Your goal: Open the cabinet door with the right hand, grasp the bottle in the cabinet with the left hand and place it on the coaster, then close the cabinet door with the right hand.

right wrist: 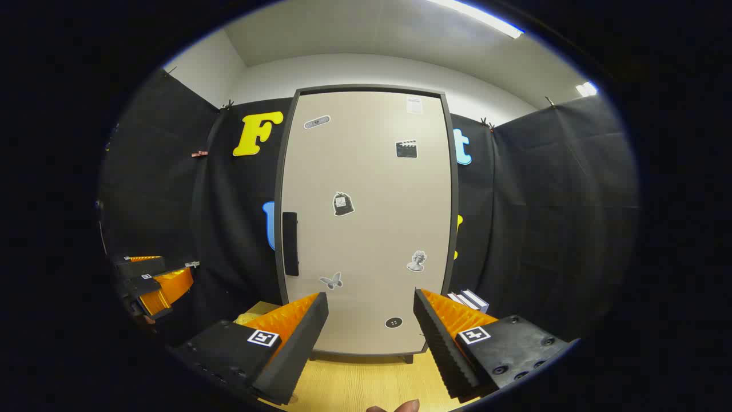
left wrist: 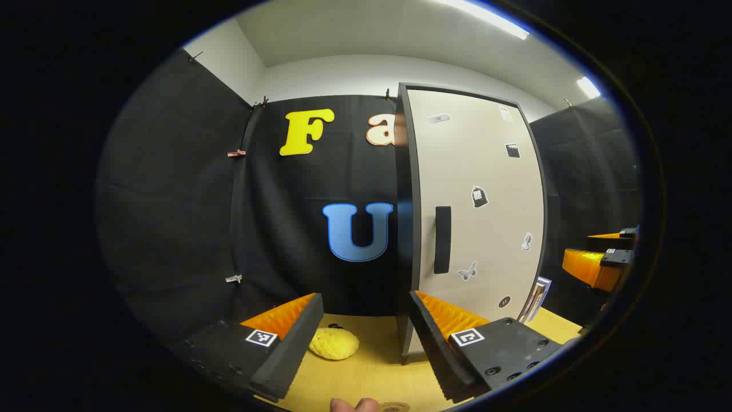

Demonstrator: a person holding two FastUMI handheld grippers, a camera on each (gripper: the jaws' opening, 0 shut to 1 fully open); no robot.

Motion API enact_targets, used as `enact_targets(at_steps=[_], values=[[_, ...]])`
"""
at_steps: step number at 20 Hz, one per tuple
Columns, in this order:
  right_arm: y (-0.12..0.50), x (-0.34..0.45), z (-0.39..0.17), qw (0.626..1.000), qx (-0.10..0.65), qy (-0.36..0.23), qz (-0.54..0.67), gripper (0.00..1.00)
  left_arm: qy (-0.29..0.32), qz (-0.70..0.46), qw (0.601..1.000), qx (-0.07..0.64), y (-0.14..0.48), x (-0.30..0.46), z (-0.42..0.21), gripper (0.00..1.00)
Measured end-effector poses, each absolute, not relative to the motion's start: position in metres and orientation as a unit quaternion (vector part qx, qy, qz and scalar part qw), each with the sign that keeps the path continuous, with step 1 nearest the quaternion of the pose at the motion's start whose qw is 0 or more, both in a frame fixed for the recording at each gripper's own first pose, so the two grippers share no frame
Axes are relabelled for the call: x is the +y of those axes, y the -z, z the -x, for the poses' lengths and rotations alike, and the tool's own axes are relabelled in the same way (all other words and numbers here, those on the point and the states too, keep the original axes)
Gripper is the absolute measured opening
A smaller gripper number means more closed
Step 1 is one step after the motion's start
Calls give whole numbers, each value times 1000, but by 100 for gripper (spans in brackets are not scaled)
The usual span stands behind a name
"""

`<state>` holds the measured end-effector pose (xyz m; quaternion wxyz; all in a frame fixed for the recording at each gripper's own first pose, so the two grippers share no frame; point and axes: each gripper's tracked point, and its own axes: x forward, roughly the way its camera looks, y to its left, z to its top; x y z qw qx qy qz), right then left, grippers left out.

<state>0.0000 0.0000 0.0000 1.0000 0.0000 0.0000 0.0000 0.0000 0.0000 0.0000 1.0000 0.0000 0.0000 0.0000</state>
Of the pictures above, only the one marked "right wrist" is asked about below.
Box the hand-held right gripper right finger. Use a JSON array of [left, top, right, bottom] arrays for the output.
[[413, 288, 572, 401]]

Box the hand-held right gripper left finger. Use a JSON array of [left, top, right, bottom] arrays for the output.
[[172, 292, 331, 406]]

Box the lilac spine book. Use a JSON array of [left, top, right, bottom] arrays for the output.
[[462, 289, 490, 314]]

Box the black door handle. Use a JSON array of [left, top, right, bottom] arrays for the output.
[[283, 212, 300, 277]]

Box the black backdrop cloth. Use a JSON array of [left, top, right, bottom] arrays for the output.
[[97, 68, 640, 350]]

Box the yellow round object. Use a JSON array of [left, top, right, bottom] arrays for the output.
[[237, 300, 281, 327]]

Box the beige cabinet door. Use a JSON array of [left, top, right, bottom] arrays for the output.
[[280, 90, 455, 356]]

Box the long ceiling light strip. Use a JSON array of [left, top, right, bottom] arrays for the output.
[[426, 0, 525, 39]]

